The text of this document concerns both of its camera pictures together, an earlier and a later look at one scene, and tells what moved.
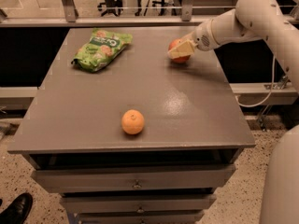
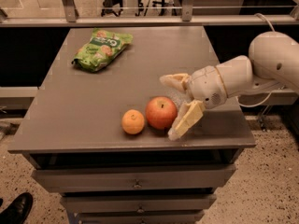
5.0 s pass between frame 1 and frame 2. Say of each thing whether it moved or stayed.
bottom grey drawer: stayed
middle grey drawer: stayed
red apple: moved
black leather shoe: stayed
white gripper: moved
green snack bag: stayed
